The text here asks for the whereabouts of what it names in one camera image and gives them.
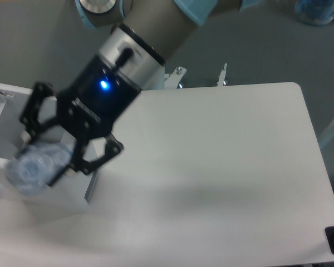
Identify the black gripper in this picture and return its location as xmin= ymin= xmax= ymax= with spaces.
xmin=15 ymin=54 xmax=141 ymax=187

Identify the clear plastic water bottle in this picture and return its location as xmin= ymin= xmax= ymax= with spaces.
xmin=5 ymin=142 xmax=73 ymax=195

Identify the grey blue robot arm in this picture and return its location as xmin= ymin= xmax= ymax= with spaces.
xmin=16 ymin=1 xmax=257 ymax=186

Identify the white trash can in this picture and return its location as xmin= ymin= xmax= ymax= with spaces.
xmin=0 ymin=84 xmax=98 ymax=212

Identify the blue plastic bag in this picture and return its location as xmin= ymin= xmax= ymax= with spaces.
xmin=294 ymin=0 xmax=334 ymax=26

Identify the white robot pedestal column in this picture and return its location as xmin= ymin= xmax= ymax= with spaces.
xmin=143 ymin=67 xmax=165 ymax=91

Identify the white metal base frame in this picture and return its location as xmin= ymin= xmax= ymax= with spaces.
xmin=164 ymin=63 xmax=229 ymax=90

